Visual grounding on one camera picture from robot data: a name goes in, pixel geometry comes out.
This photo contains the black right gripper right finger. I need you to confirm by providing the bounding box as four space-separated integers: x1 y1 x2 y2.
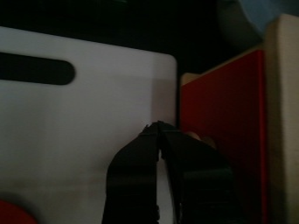
156 120 246 224

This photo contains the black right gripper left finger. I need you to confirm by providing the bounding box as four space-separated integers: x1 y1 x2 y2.
100 121 163 224

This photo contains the red drawer with wooden knob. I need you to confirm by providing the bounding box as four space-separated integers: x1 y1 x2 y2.
179 48 270 224

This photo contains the light wooden drawer housing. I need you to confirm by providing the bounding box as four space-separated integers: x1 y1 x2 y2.
180 12 299 224

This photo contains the orange flat dough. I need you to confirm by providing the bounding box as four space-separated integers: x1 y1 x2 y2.
0 199 40 224

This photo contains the grey bowl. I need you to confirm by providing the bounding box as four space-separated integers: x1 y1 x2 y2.
216 0 299 46

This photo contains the white cutting board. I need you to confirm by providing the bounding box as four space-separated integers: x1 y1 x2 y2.
0 25 179 224

